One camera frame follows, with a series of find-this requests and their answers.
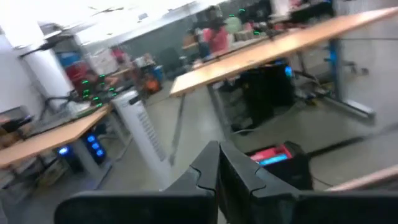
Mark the red black power station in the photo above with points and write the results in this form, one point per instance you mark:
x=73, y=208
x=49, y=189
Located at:
x=286, y=165

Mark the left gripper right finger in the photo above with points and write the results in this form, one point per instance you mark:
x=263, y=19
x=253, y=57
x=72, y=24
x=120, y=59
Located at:
x=264, y=205

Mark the person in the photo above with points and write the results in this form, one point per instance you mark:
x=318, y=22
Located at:
x=214, y=34

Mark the black computer tower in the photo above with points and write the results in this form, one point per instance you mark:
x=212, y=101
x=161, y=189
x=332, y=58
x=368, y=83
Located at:
x=264, y=93

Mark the long wooden desk top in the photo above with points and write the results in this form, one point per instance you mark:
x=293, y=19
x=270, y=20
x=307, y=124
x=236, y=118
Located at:
x=273, y=49

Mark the white round pillar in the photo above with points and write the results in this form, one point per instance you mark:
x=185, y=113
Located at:
x=46, y=71

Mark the short wooden desk top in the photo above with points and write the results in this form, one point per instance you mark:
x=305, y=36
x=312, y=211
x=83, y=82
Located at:
x=53, y=137

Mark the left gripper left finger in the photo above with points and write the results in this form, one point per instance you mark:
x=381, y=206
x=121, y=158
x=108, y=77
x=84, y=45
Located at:
x=186, y=205

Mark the blue lit computer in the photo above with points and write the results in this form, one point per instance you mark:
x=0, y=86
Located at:
x=94, y=146

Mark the grey desk leg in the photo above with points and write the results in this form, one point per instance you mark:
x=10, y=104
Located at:
x=177, y=127
x=87, y=158
x=335, y=68

